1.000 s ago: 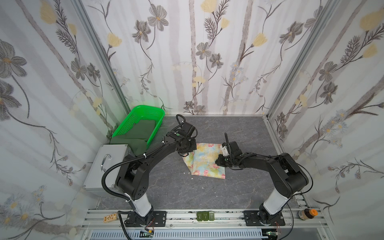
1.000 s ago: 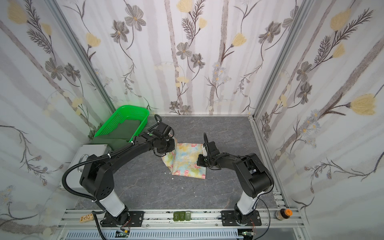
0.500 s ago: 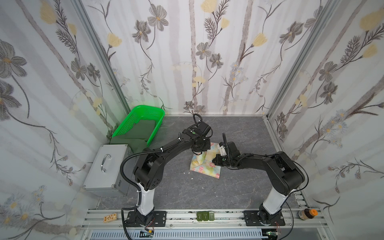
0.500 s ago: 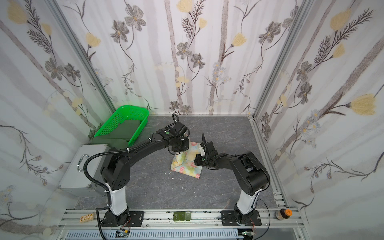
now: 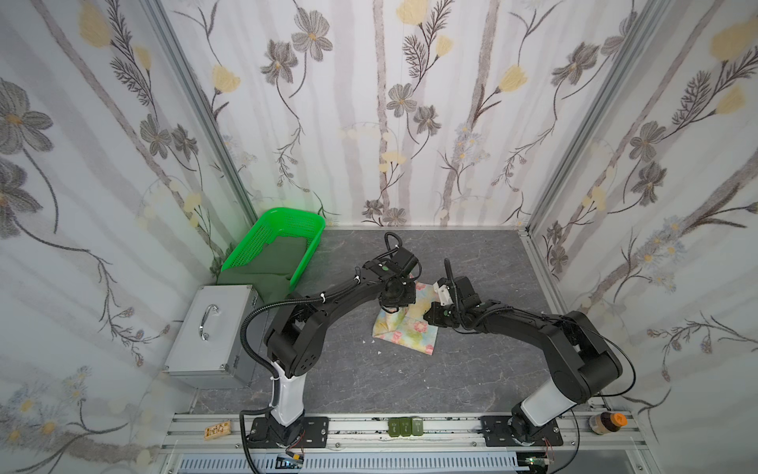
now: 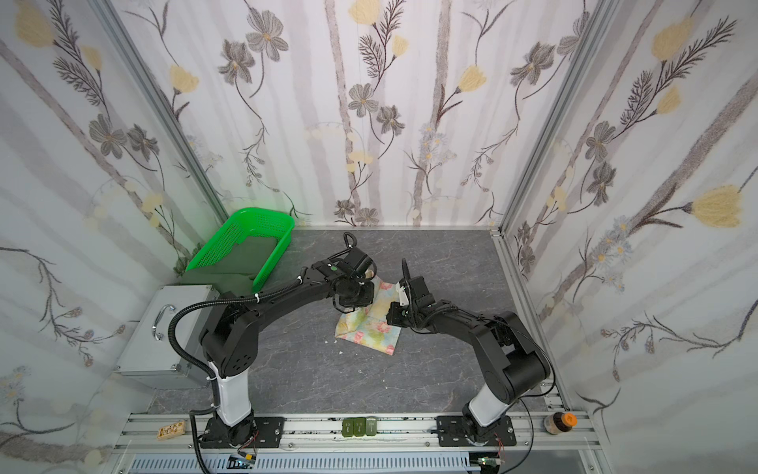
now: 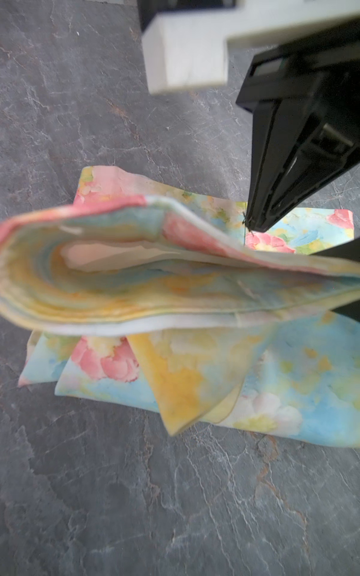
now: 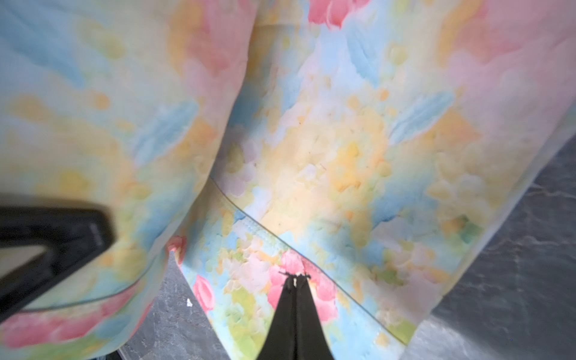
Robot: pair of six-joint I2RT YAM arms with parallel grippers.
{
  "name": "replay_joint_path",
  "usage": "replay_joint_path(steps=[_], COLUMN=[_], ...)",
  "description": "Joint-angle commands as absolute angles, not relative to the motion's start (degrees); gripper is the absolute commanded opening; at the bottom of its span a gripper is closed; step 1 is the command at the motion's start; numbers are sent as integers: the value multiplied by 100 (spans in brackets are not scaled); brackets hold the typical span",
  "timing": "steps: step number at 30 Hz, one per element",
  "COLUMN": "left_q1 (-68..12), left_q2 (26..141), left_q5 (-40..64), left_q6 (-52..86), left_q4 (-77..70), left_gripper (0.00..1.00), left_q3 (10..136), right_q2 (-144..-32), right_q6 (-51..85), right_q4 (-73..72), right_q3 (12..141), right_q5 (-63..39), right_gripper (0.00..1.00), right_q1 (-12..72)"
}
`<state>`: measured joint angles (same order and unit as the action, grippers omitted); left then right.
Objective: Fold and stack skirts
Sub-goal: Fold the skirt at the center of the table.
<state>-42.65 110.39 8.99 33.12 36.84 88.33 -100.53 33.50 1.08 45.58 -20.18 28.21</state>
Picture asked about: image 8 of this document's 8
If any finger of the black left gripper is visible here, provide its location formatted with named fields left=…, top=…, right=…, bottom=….
left=1, top=206, right=115, bottom=322

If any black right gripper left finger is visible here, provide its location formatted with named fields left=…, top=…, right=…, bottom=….
left=256, top=274, right=296, bottom=360

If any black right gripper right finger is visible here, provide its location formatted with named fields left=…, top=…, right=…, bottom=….
left=295, top=274, right=334, bottom=360

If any floral pastel skirt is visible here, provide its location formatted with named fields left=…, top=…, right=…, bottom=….
left=1, top=1, right=575, bottom=359

